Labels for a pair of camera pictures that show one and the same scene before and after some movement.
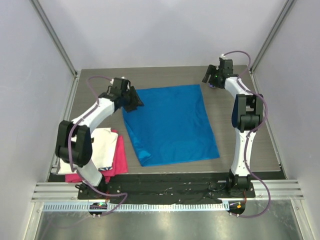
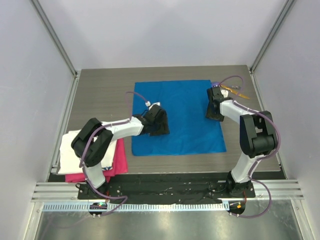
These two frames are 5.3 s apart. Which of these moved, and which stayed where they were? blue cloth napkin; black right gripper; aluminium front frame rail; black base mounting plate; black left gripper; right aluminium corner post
Moved: blue cloth napkin; black left gripper; black right gripper
Stayed: aluminium front frame rail; right aluminium corner post; black base mounting plate
